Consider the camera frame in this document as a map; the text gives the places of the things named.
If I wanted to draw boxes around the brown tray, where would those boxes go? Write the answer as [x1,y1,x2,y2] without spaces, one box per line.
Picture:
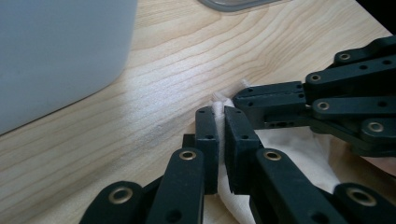
[199,0,278,13]

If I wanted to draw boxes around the white compartment box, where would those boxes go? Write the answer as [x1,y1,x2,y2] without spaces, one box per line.
[0,0,138,136]

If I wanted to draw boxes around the peach sock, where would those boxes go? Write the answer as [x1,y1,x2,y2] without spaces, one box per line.
[202,78,344,224]

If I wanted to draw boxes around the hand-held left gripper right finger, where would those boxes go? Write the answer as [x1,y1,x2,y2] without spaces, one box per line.
[224,105,264,195]

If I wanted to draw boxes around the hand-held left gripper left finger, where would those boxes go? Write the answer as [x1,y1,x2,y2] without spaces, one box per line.
[182,105,219,195]

